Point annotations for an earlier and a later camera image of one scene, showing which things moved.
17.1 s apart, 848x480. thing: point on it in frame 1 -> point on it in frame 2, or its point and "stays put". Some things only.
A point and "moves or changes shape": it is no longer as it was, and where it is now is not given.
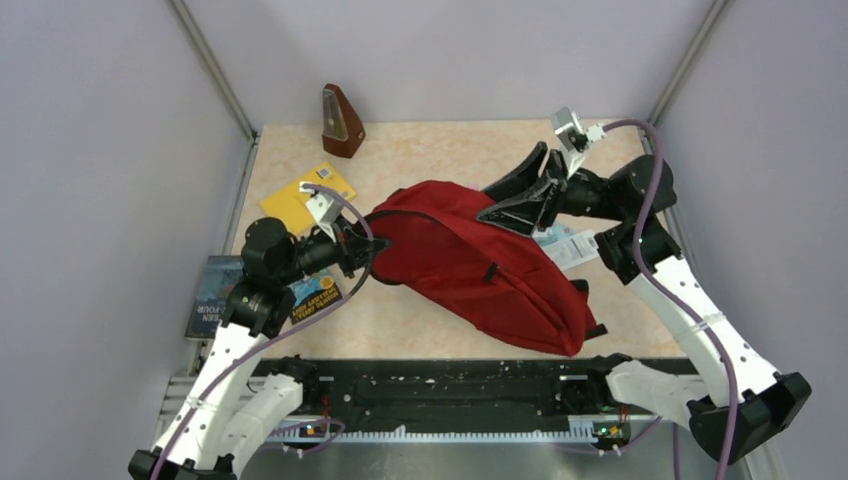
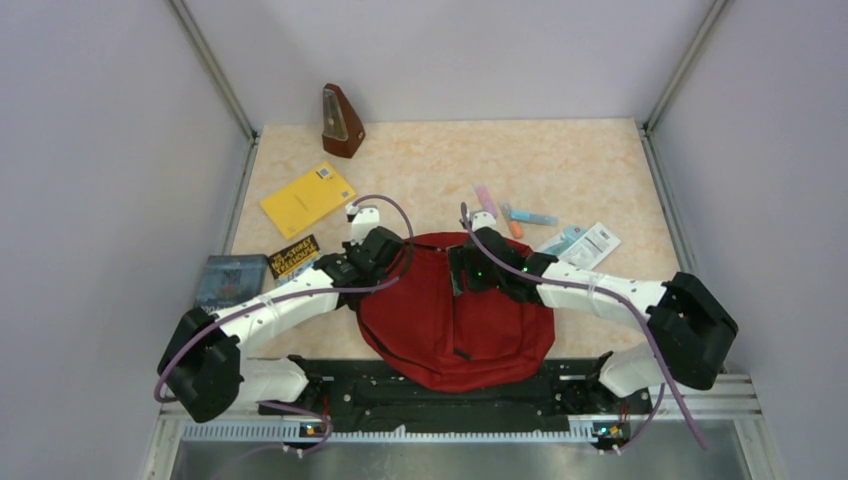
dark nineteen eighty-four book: x=218 y=277 stays put
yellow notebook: x=289 y=205 stays put
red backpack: x=494 y=275 moves or changes shape
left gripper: x=352 y=247 -> x=349 y=246
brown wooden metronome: x=342 y=129 stays put
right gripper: x=521 y=214 -> x=459 y=260
